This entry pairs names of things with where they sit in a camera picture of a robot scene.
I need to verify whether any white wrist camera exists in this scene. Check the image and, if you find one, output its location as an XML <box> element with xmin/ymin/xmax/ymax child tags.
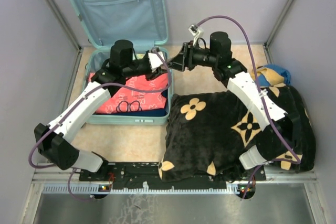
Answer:
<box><xmin>188</xmin><ymin>24</ymin><xmax>204</xmax><ymax>46</ymax></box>
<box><xmin>148</xmin><ymin>48</ymin><xmax>165</xmax><ymax>70</ymax></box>

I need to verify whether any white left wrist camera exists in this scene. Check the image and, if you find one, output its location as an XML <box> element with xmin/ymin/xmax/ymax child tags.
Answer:
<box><xmin>148</xmin><ymin>48</ymin><xmax>165</xmax><ymax>70</ymax></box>

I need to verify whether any aluminium frame rail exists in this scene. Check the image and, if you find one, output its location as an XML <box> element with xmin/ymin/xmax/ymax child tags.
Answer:
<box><xmin>20</xmin><ymin>160</ymin><xmax>329</xmax><ymax>223</ymax></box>

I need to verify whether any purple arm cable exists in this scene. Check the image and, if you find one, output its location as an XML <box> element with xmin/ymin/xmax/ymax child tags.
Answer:
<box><xmin>196</xmin><ymin>15</ymin><xmax>302</xmax><ymax>200</ymax></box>
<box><xmin>27</xmin><ymin>48</ymin><xmax>173</xmax><ymax>203</ymax></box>

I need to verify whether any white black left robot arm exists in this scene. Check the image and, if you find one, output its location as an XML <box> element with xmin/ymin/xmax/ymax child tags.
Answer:
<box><xmin>28</xmin><ymin>40</ymin><xmax>172</xmax><ymax>180</ymax></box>

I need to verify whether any black floral fleece blanket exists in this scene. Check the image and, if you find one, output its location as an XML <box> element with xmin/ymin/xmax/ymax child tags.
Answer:
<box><xmin>160</xmin><ymin>86</ymin><xmax>316</xmax><ymax>175</ymax></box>

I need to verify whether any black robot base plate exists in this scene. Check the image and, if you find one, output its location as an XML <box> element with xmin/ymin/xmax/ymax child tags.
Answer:
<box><xmin>79</xmin><ymin>162</ymin><xmax>254</xmax><ymax>189</ymax></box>

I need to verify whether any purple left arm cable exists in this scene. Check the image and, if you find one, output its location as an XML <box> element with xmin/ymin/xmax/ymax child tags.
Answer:
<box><xmin>27</xmin><ymin>48</ymin><xmax>173</xmax><ymax>203</ymax></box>

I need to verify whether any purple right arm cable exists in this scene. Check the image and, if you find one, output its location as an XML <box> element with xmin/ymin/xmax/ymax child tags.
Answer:
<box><xmin>196</xmin><ymin>15</ymin><xmax>302</xmax><ymax>200</ymax></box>

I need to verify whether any pink printed garment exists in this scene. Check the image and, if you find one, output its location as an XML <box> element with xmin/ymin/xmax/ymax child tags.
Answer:
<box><xmin>96</xmin><ymin>73</ymin><xmax>168</xmax><ymax>114</ymax></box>

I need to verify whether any yellow and blue garment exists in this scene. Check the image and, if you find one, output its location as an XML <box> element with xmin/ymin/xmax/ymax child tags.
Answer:
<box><xmin>256</xmin><ymin>64</ymin><xmax>291</xmax><ymax>88</ymax></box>

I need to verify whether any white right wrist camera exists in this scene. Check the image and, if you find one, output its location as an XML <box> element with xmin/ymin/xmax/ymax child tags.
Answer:
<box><xmin>188</xmin><ymin>24</ymin><xmax>204</xmax><ymax>46</ymax></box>

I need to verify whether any dark blue shirt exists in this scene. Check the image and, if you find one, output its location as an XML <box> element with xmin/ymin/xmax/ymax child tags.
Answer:
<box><xmin>95</xmin><ymin>88</ymin><xmax>168</xmax><ymax>116</ymax></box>

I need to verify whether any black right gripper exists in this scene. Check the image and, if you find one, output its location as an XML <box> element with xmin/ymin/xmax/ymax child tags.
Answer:
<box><xmin>165</xmin><ymin>41</ymin><xmax>217</xmax><ymax>72</ymax></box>

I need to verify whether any light teal hardshell suitcase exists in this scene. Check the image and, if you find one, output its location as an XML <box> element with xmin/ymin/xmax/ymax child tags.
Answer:
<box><xmin>54</xmin><ymin>0</ymin><xmax>174</xmax><ymax>126</ymax></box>

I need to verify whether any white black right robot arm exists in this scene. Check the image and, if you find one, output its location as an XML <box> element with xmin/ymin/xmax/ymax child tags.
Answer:
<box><xmin>167</xmin><ymin>31</ymin><xmax>302</xmax><ymax>180</ymax></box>

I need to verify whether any white cable duct strip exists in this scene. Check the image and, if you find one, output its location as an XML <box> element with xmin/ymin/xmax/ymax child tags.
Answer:
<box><xmin>42</xmin><ymin>182</ymin><xmax>255</xmax><ymax>198</ymax></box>

